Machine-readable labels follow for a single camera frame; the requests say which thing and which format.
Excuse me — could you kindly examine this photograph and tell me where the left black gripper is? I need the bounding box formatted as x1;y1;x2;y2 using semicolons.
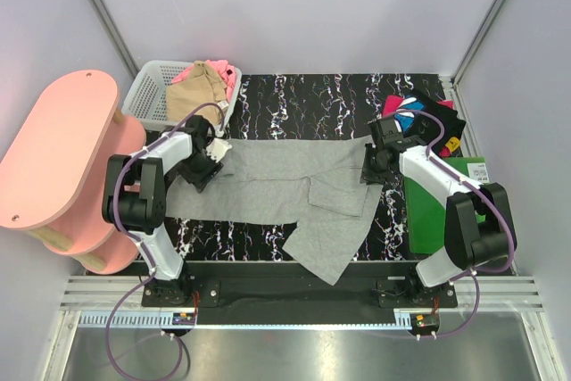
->
178;148;222;192

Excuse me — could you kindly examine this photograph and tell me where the grey t shirt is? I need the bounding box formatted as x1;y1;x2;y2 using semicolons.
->
167;137;382;286

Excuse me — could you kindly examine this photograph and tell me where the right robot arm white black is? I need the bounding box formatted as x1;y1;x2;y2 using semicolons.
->
360;116;517;307

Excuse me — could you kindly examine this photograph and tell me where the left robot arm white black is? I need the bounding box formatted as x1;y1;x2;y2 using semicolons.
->
102;115;232;306

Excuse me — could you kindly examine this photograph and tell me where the black printed folded t shirt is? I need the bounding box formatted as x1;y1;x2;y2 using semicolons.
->
394;89;466;158

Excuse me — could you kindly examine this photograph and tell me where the green folding board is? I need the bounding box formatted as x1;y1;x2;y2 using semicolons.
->
404;157;490;259

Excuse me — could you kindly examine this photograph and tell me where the beige t shirt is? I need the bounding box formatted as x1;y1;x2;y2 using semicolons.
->
166;62;228;126

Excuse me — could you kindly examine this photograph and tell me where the white plastic laundry basket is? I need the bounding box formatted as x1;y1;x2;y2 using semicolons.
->
122;61;242;137

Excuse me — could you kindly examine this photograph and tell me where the pink t shirt in basket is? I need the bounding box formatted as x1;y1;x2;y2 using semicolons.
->
170;60;237;102

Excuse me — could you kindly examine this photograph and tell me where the pink oval tiered shelf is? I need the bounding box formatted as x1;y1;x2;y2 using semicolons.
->
1;70;146;275

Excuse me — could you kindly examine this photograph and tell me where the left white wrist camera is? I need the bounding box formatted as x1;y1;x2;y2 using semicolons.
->
206;137;232;162

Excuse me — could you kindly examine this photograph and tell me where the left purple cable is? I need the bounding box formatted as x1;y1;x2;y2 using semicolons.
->
105;102;228;377

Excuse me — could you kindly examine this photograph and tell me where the purple cable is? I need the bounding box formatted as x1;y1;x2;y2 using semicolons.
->
105;102;228;377
392;108;517;340

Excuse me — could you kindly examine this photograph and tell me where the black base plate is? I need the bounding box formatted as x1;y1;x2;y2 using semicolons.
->
142;261;458;329

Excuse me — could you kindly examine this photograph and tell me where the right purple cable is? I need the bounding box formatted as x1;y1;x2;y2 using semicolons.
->
392;108;517;340

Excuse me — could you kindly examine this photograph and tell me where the aluminium front rail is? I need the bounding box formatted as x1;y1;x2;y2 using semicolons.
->
60;276;543;312

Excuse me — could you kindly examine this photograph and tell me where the left aluminium frame post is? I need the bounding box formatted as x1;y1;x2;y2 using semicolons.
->
88;0;139;79

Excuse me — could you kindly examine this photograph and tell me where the aluminium frame post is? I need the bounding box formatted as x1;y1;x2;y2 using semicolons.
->
451;0;508;88
88;0;139;79

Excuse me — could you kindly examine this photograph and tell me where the right aluminium frame post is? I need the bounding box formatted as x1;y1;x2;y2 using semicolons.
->
451;0;508;88

